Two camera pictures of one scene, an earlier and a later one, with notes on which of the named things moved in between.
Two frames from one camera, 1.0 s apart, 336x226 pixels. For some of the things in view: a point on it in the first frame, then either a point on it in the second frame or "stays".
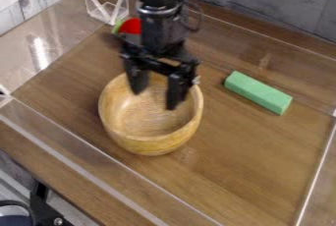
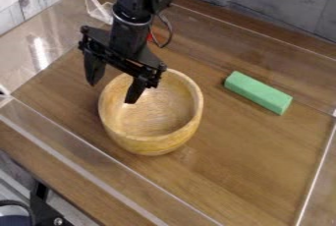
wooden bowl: (138, 120) stays
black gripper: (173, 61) -> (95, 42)
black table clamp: (42, 214) stays
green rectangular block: (270, 97) stays
